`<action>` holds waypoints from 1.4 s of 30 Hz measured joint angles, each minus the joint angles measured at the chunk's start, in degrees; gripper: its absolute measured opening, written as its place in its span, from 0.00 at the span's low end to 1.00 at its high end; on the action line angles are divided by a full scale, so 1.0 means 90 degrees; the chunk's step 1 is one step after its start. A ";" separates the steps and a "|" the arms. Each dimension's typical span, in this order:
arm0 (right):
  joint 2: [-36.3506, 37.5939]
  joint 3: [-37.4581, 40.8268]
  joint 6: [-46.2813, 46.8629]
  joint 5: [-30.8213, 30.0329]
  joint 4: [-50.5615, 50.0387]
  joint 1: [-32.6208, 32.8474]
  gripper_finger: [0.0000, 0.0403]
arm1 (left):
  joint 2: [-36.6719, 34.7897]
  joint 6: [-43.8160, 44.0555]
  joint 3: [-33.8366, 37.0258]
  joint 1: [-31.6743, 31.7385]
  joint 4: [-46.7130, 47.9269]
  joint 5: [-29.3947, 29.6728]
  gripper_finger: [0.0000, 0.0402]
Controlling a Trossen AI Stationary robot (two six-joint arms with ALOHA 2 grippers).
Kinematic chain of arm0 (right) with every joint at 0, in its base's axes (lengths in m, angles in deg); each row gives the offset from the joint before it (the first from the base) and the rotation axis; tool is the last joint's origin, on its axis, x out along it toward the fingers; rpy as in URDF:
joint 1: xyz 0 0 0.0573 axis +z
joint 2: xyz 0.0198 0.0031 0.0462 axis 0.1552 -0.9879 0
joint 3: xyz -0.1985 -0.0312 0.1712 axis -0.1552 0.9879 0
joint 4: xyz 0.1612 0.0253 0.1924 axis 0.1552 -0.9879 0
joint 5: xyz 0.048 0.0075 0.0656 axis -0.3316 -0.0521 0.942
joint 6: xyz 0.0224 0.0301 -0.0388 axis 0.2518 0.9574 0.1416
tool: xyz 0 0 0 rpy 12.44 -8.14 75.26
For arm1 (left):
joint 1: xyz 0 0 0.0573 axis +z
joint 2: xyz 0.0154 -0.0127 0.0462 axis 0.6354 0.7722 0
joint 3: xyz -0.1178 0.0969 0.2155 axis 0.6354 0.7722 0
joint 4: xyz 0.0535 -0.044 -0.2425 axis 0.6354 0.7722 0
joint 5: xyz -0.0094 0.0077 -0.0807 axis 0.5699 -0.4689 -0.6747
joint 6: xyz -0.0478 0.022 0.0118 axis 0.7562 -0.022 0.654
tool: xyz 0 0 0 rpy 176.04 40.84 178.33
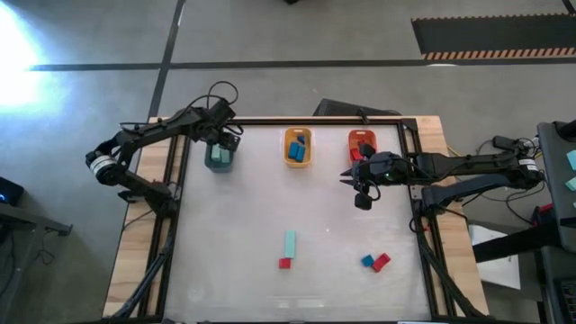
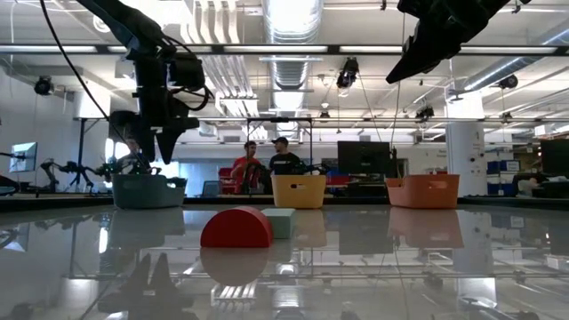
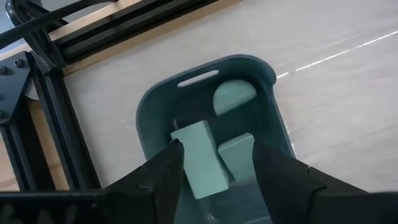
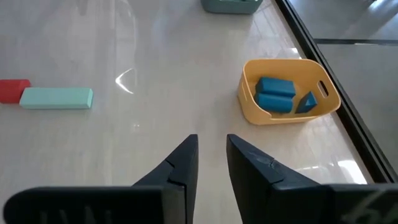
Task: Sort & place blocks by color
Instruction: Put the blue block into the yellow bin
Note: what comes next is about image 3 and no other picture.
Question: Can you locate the dark teal plastic bin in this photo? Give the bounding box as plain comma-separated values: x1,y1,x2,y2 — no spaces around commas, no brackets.
135,54,297,224

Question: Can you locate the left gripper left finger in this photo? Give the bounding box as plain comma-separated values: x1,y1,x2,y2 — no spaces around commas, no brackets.
102,138,186,224

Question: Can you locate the short mint rectangular block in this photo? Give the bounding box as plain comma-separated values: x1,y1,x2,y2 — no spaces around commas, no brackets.
217,132,256,183

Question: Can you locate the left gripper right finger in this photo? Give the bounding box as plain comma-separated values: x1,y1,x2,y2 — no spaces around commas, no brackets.
251,140,371,224

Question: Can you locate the long mint rectangular block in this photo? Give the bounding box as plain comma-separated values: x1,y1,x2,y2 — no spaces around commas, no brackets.
170,119,231,200

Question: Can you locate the mint half-cylinder block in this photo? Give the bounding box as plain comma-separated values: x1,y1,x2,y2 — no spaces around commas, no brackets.
212,79,257,116

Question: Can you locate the black aluminium table frame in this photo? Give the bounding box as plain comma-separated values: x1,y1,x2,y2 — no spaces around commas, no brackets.
0,0,243,192

